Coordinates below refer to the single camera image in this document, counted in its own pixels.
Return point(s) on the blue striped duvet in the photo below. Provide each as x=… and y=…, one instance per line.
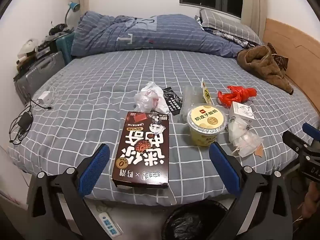
x=175, y=35

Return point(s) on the white charger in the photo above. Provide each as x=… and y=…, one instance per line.
x=44, y=97

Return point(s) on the teal suitcase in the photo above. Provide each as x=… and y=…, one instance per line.
x=65, y=47

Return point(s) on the black power adapter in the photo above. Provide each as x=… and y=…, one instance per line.
x=25, y=122

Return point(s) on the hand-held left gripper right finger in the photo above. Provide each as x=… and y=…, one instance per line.
x=222, y=162

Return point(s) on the brown fleece garment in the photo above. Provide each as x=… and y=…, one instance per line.
x=265, y=65

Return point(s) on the black sachet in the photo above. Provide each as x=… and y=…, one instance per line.
x=173, y=101

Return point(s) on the black headphones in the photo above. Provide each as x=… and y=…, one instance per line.
x=58, y=28

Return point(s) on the clear plastic bag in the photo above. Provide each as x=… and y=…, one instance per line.
x=151, y=97

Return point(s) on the dark patterned blanket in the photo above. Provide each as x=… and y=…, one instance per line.
x=232, y=39

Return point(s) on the clear bubble wrap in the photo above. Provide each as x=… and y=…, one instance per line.
x=190, y=97

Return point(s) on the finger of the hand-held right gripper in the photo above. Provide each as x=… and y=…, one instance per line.
x=296, y=140
x=311, y=129

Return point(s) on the red plastic bag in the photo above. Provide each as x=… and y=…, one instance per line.
x=235, y=95

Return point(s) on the yellow yogurt cup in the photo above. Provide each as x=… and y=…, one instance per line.
x=206, y=120

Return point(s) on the small white box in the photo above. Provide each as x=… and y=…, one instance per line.
x=241, y=112

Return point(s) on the clear packaged face masks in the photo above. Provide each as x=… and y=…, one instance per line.
x=241, y=135

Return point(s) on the brown snack box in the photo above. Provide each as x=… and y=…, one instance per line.
x=142, y=152

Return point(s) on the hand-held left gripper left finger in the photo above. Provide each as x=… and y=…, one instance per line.
x=95, y=165

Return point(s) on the grey checked pillow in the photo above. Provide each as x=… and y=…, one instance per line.
x=230, y=25

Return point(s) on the grey suitcase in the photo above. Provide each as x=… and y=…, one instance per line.
x=40, y=72

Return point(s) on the person's right hand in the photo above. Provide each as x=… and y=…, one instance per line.
x=312, y=200

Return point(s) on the wooden headboard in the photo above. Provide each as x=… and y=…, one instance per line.
x=295, y=40

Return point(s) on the white cap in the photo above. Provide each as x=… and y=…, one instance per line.
x=27, y=46

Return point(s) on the yellow packet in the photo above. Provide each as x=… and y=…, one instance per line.
x=206, y=93

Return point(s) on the black trash bin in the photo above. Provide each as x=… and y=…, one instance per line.
x=190, y=222

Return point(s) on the blue desk lamp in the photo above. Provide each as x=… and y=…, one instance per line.
x=73, y=6

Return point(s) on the white power strip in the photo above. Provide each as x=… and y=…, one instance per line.
x=110, y=225

